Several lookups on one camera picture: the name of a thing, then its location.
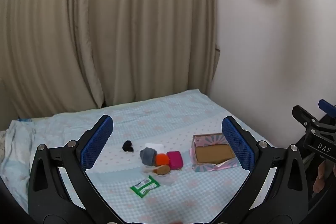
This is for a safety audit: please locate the black fuzzy sock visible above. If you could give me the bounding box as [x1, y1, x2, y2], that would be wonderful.
[122, 140, 134, 153]

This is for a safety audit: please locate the beige curtain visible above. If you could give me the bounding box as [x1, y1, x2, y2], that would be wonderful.
[0, 0, 221, 122]

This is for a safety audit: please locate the grey fleece cloth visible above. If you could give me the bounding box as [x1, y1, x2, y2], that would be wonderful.
[140, 148, 158, 167]

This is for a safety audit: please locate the white lens cloth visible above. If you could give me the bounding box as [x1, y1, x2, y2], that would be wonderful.
[142, 166, 176, 187]

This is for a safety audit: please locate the light blue checked bed sheet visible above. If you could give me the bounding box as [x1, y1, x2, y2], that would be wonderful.
[0, 89, 279, 224]

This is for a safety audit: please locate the green wipes packet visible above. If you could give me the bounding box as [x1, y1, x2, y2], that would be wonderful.
[130, 175, 160, 198]

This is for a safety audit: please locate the brown plush toy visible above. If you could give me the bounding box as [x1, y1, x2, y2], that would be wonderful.
[153, 164, 171, 176]

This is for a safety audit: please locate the cardboard box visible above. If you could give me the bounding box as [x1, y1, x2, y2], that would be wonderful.
[189, 133, 240, 172]

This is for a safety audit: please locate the orange plush fruit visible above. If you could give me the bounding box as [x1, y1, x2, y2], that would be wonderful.
[155, 153, 171, 167]

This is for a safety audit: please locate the magenta pink block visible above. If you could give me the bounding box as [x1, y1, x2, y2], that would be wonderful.
[167, 151, 183, 170]

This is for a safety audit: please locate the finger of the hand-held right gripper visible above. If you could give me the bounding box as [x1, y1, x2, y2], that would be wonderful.
[318, 99, 336, 119]
[292, 105, 319, 130]

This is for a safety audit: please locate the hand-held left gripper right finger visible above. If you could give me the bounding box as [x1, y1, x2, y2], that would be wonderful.
[210, 116, 309, 224]

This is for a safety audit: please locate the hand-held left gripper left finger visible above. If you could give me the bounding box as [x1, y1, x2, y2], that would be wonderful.
[28, 114, 125, 224]

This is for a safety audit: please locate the person's right hand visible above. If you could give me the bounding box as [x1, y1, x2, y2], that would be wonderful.
[312, 160, 326, 194]

